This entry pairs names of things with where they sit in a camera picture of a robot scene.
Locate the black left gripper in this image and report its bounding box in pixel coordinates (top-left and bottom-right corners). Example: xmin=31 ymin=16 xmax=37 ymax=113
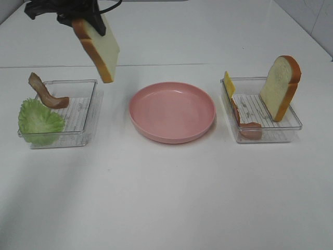
xmin=24 ymin=0 xmax=106 ymax=36

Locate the bread slice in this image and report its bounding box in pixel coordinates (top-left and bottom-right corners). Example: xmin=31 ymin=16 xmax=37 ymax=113
xmin=72 ymin=15 xmax=120 ymax=83
xmin=260 ymin=55 xmax=301 ymax=122

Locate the bacon strip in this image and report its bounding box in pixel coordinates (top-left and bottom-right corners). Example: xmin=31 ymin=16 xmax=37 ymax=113
xmin=28 ymin=72 xmax=69 ymax=109
xmin=231 ymin=99 xmax=262 ymax=140

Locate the green lettuce leaf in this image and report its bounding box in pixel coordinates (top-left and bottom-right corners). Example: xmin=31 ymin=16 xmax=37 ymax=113
xmin=18 ymin=98 xmax=65 ymax=146

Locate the pink round plate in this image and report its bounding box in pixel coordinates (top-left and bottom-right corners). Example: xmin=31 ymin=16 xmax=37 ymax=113
xmin=129 ymin=82 xmax=216 ymax=144

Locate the clear left plastic container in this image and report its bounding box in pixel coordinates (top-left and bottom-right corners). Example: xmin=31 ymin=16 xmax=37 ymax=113
xmin=18 ymin=80 xmax=104 ymax=149

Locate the clear plastic container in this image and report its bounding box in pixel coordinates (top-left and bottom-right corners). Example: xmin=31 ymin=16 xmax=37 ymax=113
xmin=220 ymin=77 xmax=303 ymax=143
xmin=18 ymin=80 xmax=104 ymax=149

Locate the yellow cheese slice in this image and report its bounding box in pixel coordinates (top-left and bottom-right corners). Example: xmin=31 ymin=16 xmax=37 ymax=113
xmin=223 ymin=71 xmax=236 ymax=99

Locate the clear right plastic container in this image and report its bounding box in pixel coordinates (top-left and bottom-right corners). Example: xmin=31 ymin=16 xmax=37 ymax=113
xmin=220 ymin=77 xmax=303 ymax=143

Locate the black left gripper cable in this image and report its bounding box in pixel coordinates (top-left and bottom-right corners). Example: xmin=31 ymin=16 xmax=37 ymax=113
xmin=96 ymin=0 xmax=123 ymax=14

